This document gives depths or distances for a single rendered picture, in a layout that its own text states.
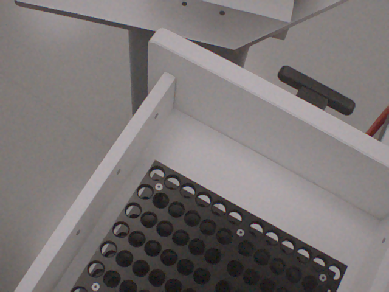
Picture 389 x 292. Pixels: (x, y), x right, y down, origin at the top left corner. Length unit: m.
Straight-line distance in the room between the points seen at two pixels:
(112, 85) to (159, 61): 1.04
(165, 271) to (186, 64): 0.17
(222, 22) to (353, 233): 0.32
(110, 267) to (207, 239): 0.08
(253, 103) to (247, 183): 0.09
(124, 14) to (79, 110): 0.82
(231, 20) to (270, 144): 0.24
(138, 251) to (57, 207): 0.98
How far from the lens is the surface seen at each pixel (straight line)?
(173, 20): 0.68
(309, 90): 0.47
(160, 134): 0.51
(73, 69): 1.55
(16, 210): 1.40
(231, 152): 0.51
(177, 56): 0.45
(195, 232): 0.41
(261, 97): 0.44
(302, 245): 0.43
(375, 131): 0.84
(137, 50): 0.91
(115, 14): 0.69
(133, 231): 0.41
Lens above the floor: 1.30
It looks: 65 degrees down
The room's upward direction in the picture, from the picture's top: 11 degrees clockwise
